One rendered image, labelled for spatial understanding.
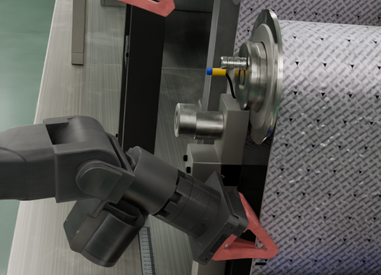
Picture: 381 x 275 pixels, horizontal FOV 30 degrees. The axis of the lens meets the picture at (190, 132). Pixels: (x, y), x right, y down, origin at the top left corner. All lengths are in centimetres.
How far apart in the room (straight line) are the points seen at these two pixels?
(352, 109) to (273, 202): 13
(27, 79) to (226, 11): 312
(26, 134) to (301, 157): 29
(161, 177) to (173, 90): 95
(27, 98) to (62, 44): 198
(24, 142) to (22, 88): 334
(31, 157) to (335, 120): 31
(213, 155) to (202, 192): 11
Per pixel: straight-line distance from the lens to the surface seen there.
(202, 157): 84
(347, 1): 98
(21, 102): 383
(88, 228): 75
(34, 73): 424
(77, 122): 72
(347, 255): 85
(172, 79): 173
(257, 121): 78
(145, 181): 72
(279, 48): 72
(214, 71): 83
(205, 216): 75
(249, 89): 75
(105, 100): 158
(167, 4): 70
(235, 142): 82
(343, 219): 82
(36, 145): 68
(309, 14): 97
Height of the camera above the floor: 152
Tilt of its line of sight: 25 degrees down
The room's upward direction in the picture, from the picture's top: 6 degrees clockwise
